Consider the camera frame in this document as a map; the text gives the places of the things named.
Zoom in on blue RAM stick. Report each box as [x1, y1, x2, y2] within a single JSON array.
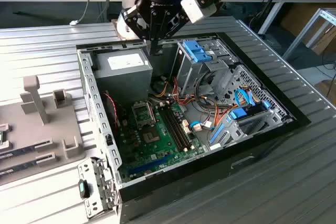
[[0, 147, 37, 159], [0, 163, 39, 177]]

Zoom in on metal expansion card bracket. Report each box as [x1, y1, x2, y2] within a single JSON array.
[[77, 155, 120, 219]]

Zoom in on black case fan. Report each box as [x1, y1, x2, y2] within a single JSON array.
[[102, 91, 124, 130]]

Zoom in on hard disk in blue carrier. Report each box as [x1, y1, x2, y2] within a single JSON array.
[[208, 100, 272, 146]]

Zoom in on perforated metal drive cage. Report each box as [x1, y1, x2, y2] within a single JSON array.
[[207, 63, 295, 154]]

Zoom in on black RAM slot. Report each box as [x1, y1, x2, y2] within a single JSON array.
[[167, 102, 192, 150], [161, 104, 186, 152], [164, 103, 189, 151], [159, 104, 184, 153]]

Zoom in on flat cardboard sheet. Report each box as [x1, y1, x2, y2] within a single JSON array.
[[313, 79, 336, 104]]

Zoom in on grey metal disk bay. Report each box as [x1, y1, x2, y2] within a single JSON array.
[[172, 39, 238, 96]]

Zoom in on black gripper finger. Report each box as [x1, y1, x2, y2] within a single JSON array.
[[154, 5, 190, 56], [121, 0, 156, 56]]

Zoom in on aluminium profile frame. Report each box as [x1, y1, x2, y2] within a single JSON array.
[[282, 7, 336, 61]]

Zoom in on grey power supply box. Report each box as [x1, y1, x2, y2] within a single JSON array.
[[90, 49, 154, 104]]

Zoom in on blue flat data wire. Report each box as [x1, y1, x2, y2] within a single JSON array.
[[233, 87, 261, 108]]

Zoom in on orange black power wire bundle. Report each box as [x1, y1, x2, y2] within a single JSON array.
[[173, 77, 233, 130]]

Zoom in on CPU socket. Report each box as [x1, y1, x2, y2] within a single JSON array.
[[141, 126, 161, 145]]

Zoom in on metal socket cover frame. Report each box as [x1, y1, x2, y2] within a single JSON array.
[[130, 100, 156, 130]]

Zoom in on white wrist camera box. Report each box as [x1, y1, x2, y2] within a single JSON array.
[[180, 0, 205, 25]]

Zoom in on yellow black power wire bundle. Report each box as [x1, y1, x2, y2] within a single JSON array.
[[154, 76, 171, 99]]

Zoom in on grey plastic parts rack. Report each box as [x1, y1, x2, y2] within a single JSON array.
[[0, 75, 88, 186]]

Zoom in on stacked cardboard boxes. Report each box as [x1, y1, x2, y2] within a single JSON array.
[[311, 23, 336, 56]]

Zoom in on blue wire with white plug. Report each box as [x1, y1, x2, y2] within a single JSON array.
[[188, 121, 203, 132]]

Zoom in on black teal case latch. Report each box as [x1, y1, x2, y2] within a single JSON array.
[[78, 178, 90, 200]]

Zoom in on blue expansion slot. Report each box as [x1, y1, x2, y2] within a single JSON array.
[[127, 153, 174, 176]]

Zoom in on twisted coloured fan wire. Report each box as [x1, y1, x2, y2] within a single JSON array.
[[103, 90, 127, 127]]

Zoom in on blue plastic bay latch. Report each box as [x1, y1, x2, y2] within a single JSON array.
[[183, 39, 213, 63]]

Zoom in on black open PC case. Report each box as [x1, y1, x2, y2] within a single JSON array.
[[76, 31, 312, 224]]

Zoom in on green motherboard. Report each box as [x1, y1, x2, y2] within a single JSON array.
[[114, 97, 208, 183]]

